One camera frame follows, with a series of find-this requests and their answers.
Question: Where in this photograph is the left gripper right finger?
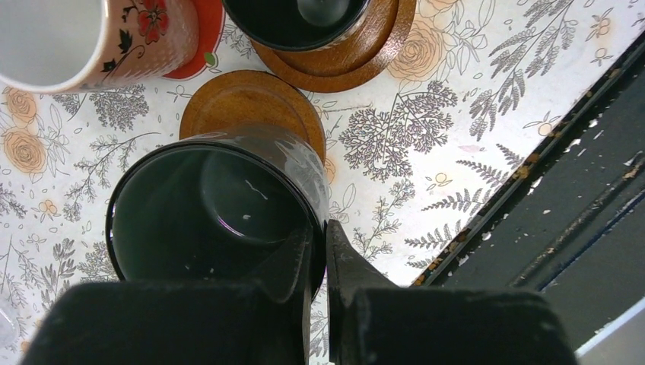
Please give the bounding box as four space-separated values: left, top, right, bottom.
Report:
326 220 577 364

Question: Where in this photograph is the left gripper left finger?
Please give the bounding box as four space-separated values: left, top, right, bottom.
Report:
22 228 313 364

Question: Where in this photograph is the dark green mug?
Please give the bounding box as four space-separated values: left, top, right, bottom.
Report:
106 124 329 293

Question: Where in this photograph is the brown wooden coaster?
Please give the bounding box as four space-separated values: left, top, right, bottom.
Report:
179 70 326 160

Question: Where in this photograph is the brown wooden knob lid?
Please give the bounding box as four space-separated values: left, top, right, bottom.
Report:
252 0 416 93

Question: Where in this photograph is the black mug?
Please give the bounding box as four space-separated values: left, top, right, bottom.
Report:
222 0 370 52

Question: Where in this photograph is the red round coaster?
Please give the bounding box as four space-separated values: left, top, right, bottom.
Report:
164 0 226 81

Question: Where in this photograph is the salmon mug with handle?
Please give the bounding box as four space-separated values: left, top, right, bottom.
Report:
1 0 199 94

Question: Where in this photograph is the floral table mat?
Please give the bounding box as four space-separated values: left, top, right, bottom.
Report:
1 1 644 364

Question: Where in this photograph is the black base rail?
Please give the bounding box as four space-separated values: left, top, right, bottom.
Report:
419 36 644 348

